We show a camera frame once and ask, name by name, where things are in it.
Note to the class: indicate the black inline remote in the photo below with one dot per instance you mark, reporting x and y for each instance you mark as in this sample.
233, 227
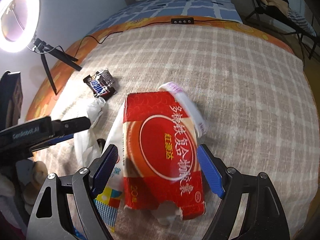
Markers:
183, 21

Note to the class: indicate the ring light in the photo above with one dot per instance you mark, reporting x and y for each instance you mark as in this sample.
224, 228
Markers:
19, 20

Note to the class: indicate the Snickers candy wrapper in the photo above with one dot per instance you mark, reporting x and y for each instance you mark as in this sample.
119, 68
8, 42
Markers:
102, 84

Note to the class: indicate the colourful white tube wrapper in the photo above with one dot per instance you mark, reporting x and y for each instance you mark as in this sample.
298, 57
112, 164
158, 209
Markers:
108, 201

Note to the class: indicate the orange floral bed sheet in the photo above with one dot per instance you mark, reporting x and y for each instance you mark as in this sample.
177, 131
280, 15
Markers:
45, 99

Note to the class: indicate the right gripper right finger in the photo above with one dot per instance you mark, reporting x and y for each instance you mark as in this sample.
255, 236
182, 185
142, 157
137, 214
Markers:
264, 217

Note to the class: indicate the red medicine box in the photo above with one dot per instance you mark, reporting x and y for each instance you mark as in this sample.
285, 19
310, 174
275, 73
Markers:
161, 171

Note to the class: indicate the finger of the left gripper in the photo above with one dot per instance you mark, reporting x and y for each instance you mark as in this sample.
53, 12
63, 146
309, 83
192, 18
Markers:
70, 126
51, 142

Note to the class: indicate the clothes on chair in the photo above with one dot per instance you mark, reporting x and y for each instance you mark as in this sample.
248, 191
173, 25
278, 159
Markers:
293, 16

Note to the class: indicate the blue checkered bed sheet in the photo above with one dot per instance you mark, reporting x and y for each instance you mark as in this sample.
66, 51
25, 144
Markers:
222, 9

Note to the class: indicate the white tissue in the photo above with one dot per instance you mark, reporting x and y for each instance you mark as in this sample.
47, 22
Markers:
87, 113

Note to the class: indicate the black folding chair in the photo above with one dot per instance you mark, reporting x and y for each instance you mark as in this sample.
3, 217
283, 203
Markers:
277, 15

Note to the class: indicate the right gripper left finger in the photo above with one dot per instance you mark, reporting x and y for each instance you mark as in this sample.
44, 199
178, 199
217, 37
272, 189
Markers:
51, 218

